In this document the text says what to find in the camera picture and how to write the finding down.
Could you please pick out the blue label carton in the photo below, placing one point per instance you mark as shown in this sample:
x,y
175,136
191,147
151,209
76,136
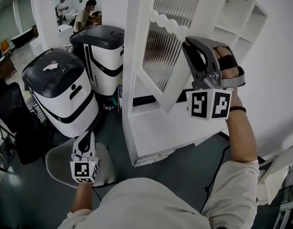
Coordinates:
x,y
120,96

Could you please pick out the black office chair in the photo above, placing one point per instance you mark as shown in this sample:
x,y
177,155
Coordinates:
x,y
20,128

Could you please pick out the grey round stool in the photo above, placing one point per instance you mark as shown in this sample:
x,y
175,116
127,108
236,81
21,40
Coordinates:
x,y
58,163

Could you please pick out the white black mobile robot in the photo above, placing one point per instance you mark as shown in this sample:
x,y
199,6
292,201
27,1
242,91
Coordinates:
x,y
63,104
106,63

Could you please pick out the flat black box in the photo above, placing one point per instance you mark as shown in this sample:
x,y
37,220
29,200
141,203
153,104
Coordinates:
x,y
144,101

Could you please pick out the orange chair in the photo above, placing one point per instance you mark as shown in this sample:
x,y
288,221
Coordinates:
x,y
5,46

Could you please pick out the person's right forearm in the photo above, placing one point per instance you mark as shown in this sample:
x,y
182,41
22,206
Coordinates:
x,y
242,137

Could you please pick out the white cabinet glass door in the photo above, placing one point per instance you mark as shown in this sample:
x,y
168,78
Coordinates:
x,y
165,24

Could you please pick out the person's right hand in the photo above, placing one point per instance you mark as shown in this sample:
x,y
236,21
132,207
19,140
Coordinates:
x,y
226,54

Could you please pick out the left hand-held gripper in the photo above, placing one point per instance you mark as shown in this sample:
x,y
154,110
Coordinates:
x,y
83,169

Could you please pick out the white desk shelf unit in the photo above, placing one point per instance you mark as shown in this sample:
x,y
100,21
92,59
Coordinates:
x,y
160,137

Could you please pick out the crumpled white tissue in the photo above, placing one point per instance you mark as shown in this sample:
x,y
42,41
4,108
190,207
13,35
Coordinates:
x,y
50,67

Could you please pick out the person's left forearm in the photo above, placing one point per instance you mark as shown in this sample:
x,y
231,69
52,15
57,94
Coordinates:
x,y
82,197

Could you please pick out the dark wrist band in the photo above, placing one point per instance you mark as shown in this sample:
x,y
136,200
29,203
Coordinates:
x,y
238,109

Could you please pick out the person's white sweatshirt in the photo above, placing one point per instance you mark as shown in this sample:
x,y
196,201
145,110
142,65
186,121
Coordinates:
x,y
146,206

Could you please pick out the white box with black dots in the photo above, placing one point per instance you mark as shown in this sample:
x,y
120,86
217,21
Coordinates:
x,y
65,31

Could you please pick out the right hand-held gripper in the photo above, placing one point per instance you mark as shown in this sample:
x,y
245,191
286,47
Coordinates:
x,y
209,104

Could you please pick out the black bench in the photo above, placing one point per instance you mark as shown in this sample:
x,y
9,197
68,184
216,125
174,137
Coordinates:
x,y
22,38

